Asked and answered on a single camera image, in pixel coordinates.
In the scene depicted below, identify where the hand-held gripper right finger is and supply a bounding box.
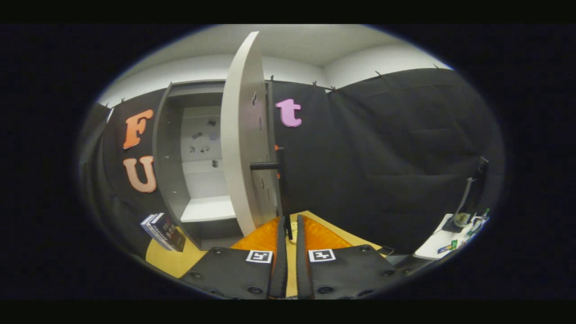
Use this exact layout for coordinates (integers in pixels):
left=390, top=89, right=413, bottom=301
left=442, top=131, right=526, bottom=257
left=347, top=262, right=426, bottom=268
left=295, top=214, right=409, bottom=300

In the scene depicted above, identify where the black backdrop cloth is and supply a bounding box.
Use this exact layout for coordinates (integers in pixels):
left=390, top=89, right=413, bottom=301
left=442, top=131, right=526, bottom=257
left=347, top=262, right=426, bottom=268
left=79, top=67, right=504, bottom=257

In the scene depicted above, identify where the white cabinet shelf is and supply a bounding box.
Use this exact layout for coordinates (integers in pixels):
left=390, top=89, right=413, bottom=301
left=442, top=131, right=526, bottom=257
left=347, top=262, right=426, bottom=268
left=180, top=196, right=237, bottom=222

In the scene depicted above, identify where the white side table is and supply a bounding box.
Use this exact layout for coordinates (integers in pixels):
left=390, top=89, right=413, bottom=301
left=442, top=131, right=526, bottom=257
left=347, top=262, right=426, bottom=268
left=413, top=214, right=489, bottom=261

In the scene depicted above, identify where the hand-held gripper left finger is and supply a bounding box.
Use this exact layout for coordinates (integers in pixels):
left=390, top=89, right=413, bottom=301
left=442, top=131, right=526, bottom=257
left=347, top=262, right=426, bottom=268
left=179, top=215, right=289, bottom=300

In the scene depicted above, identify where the black door handle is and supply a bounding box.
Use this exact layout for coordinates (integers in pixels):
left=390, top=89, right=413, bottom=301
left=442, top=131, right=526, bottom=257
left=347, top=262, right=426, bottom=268
left=250, top=146, right=285, bottom=180

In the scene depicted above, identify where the dark blue book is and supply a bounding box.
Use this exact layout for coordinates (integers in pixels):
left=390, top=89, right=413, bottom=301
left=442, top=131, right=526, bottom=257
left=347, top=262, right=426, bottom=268
left=140, top=214, right=174, bottom=250
left=151, top=212, right=186, bottom=252

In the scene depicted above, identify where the grey cabinet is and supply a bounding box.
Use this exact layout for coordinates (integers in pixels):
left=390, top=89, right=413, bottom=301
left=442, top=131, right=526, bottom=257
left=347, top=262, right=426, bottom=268
left=152, top=80, right=284, bottom=250

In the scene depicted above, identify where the white cabinet door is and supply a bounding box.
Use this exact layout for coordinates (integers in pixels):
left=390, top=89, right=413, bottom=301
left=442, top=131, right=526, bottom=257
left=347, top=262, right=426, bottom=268
left=220, top=31, right=284, bottom=237

